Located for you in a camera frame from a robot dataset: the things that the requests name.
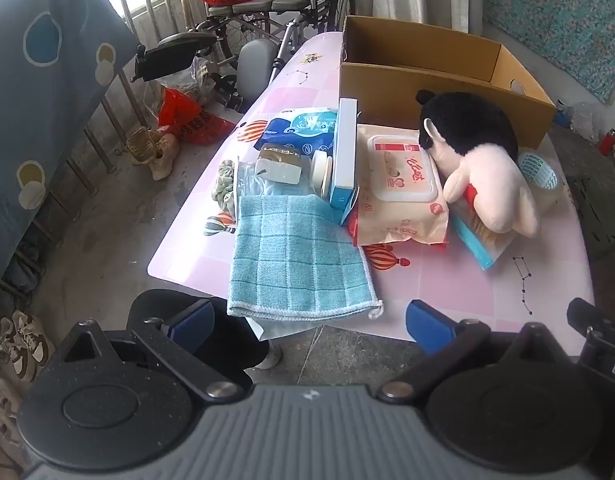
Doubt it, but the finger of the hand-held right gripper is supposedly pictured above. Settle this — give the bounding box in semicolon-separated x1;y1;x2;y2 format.
567;298;613;333

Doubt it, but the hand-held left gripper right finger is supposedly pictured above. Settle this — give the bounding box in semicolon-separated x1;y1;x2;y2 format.
377;300;569;404

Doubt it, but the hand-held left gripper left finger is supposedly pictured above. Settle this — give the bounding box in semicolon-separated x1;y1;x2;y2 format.
62;298;245;404

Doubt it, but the blue-edged clear pack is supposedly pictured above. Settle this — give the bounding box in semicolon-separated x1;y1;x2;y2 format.
450;185;521;272

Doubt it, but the orange wet wipes pack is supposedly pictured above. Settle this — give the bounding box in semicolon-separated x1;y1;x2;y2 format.
347;125;451;251

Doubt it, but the light blue checked towel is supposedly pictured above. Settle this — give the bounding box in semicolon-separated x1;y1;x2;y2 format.
226;194;384;321

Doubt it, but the clear bag of face masks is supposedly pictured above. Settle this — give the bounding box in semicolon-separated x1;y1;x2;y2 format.
232;159;328;200

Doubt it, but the black and pink plush toy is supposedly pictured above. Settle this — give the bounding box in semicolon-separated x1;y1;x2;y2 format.
415;89;541;237

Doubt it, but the gold foil packet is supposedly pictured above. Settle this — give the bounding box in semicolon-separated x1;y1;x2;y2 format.
255;144;308;186

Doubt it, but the white blue bandage box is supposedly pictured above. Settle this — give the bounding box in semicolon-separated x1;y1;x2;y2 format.
330;97;361;211

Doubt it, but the blue white wet wipes pack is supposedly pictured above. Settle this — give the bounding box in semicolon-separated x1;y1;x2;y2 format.
260;106;341;156

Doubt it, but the brown cardboard box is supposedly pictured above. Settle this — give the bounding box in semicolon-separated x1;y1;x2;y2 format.
337;15;558;151

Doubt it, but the clear packing tape roll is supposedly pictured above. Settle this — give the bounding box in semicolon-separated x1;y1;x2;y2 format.
517;147;565;211

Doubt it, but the green fabric scrunchie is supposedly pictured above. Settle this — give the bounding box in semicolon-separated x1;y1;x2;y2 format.
215;159;243;221

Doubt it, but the brown white sneaker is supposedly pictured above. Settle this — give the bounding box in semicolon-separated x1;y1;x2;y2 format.
0;317;38;383
12;310;56;367

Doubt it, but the beige shoe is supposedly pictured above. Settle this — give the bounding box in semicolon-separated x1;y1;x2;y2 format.
150;132;181;181
126;127;159;165

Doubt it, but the white round jar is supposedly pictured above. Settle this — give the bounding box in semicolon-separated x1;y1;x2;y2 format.
310;152;334;196

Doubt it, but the clear plastic bag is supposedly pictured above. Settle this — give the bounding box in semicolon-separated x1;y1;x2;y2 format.
570;102;603;141

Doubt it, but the pink white sneaker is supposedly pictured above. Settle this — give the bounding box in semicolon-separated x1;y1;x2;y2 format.
0;377;27;461

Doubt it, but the clear bag of goods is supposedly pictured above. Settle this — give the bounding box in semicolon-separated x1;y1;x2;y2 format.
162;57;213;96

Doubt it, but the blue blanket with circles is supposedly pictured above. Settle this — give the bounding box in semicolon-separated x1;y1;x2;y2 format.
0;0;148;301

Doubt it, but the teal floral cloth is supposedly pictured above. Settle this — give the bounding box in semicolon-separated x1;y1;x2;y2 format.
482;0;615;106

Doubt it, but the grey wheelchair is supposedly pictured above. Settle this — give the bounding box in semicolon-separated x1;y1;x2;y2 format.
130;0;358;111

